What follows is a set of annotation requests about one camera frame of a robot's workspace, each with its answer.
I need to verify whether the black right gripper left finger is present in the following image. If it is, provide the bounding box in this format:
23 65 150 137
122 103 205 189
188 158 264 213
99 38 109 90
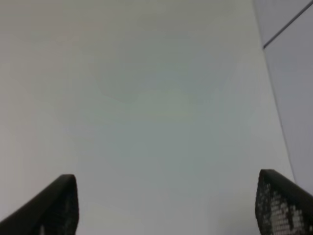
0 174 79 235

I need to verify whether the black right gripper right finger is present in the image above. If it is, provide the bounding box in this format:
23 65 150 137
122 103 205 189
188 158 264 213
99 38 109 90
255 169 313 235

